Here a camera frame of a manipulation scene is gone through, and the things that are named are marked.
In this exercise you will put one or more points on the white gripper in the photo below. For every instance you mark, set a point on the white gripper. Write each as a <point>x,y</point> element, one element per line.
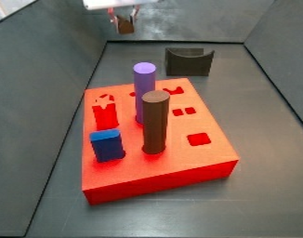
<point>100,4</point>

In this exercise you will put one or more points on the brown three prong object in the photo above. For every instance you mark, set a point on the brown three prong object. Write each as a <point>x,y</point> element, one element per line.
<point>124,25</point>

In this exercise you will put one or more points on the black curved fixture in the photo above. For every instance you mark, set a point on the black curved fixture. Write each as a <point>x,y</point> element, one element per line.
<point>188,61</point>

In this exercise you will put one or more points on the red peg board block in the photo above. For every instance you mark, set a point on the red peg board block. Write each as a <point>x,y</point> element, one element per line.
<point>197,153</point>

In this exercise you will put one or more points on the purple cylinder peg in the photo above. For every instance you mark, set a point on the purple cylinder peg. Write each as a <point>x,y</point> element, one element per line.
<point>143,84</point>

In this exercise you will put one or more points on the dark brown cylinder peg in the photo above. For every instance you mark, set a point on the dark brown cylinder peg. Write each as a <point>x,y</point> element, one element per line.
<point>155,120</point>

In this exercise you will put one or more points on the red star peg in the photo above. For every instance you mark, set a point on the red star peg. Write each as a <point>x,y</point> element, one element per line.
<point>104,112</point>

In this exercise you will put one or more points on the blue rectangular peg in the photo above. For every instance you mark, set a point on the blue rectangular peg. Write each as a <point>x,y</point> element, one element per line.
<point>107,145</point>

